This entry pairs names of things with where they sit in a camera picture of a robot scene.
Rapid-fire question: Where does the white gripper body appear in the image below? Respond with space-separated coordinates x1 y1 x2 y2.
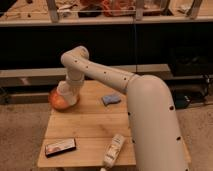
57 81 80 105

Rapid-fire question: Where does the blue sponge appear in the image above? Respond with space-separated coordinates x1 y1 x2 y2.
102 94 121 106

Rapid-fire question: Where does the long shelf with clutter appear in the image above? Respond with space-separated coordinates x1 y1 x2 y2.
0 0 213 27

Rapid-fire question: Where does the black box with cables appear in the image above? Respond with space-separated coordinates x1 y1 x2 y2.
168 75 213 109

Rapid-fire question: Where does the wooden table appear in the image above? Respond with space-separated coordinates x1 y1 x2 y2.
38 81 190 171

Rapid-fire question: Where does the orange ceramic bowl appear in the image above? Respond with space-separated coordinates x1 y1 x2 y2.
48 88 79 111

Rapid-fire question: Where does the low wooden bench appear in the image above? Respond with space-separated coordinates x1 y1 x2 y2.
0 64 173 87

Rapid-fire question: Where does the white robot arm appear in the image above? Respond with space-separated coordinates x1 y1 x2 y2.
58 46 189 171

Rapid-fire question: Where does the white bottle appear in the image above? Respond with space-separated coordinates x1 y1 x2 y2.
100 134 125 171

